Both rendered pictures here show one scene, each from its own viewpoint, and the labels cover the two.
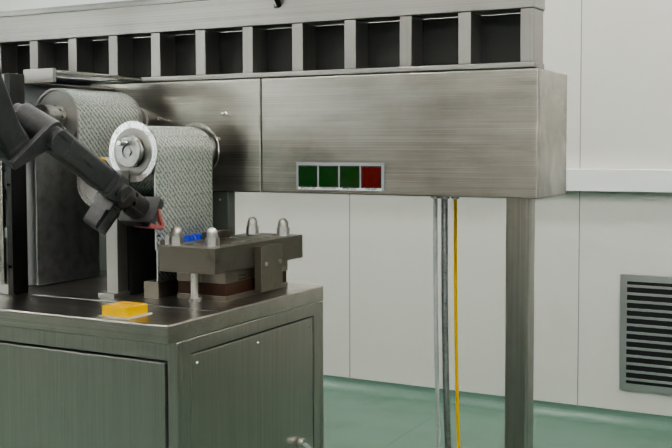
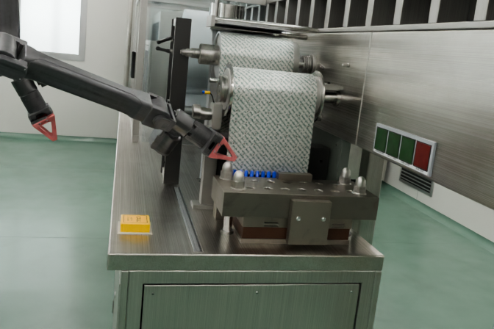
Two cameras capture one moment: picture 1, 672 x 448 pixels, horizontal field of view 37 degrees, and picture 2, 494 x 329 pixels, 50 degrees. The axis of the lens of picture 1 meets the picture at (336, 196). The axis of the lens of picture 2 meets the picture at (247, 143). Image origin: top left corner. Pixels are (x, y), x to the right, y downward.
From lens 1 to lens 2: 1.65 m
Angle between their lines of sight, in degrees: 48
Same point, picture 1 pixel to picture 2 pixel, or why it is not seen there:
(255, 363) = (250, 311)
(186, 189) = (273, 130)
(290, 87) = (387, 42)
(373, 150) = (431, 124)
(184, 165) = (273, 108)
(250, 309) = (245, 259)
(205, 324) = (167, 261)
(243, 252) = (271, 201)
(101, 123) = (246, 63)
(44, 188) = not seen: hidden behind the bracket
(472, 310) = not seen: outside the picture
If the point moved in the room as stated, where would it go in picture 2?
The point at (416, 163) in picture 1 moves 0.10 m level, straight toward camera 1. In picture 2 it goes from (463, 151) to (431, 153)
